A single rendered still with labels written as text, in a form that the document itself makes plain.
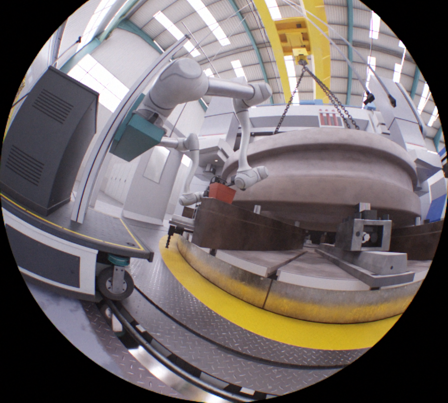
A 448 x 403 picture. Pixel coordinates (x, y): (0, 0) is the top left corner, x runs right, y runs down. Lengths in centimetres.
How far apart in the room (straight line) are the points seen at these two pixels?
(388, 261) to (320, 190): 95
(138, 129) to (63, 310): 78
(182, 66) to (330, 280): 118
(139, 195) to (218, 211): 295
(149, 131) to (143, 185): 331
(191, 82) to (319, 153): 158
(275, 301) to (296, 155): 152
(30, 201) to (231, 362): 90
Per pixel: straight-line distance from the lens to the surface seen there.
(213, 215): 111
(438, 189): 714
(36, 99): 79
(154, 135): 64
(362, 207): 139
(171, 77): 56
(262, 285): 105
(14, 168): 75
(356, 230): 115
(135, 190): 380
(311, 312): 106
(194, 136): 150
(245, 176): 92
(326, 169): 176
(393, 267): 94
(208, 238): 112
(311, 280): 95
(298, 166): 180
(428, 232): 211
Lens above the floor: 52
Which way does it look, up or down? 17 degrees up
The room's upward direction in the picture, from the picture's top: 14 degrees clockwise
